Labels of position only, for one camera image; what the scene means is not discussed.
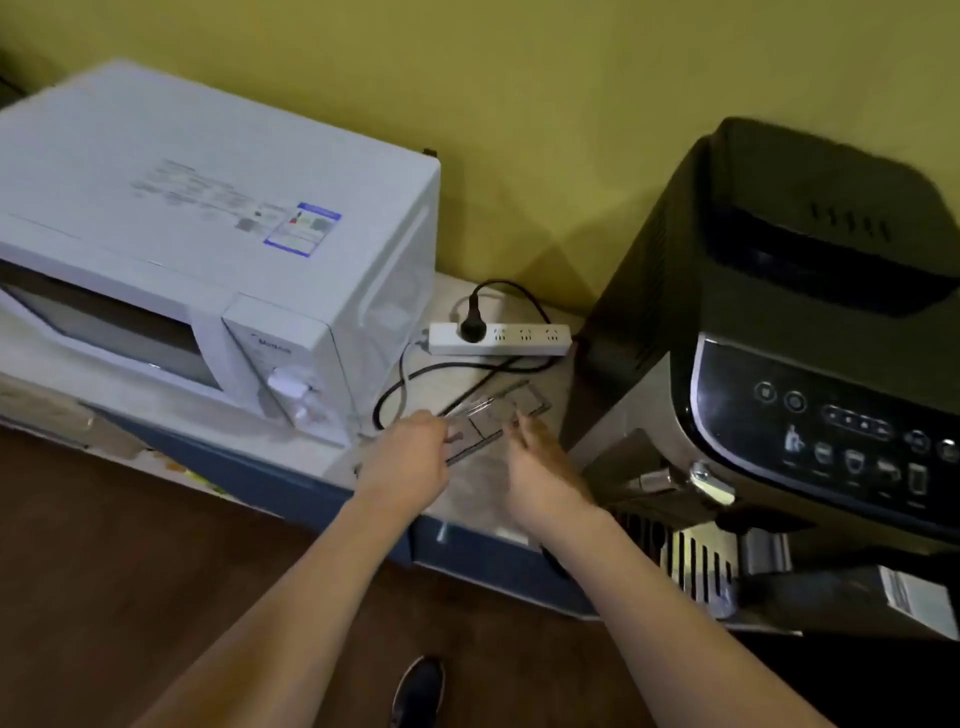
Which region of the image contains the person's right hand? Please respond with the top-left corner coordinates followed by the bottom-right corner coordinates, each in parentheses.
top-left (504, 410), bottom-right (598, 538)

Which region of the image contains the person's right forearm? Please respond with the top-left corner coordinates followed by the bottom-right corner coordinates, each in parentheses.
top-left (534, 504), bottom-right (835, 728)

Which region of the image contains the black power plug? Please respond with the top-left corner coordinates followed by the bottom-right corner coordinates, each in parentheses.
top-left (459, 294), bottom-right (489, 345)

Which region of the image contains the white paper label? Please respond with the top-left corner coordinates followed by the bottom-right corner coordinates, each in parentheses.
top-left (877, 566), bottom-right (960, 642)

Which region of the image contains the blue cabinet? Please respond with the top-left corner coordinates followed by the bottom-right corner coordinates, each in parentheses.
top-left (78, 401), bottom-right (601, 620)

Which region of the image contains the black power cable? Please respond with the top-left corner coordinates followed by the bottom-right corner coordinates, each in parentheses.
top-left (372, 279), bottom-right (560, 432)

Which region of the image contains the black coffee machine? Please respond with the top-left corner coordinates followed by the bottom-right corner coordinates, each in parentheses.
top-left (558, 116), bottom-right (960, 639)

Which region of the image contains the person's left forearm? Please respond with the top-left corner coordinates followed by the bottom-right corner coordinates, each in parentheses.
top-left (133, 489), bottom-right (415, 728)

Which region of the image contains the white microwave oven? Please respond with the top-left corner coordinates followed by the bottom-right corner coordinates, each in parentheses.
top-left (0, 60), bottom-right (442, 450)

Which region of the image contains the white power strip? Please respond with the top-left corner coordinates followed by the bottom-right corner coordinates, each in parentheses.
top-left (427, 322), bottom-right (573, 357)

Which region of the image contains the person's dark shoe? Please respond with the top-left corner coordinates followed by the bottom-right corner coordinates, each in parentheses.
top-left (388, 655), bottom-right (448, 728)

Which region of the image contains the person's left hand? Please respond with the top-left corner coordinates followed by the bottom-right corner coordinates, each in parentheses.
top-left (354, 409), bottom-right (453, 519)

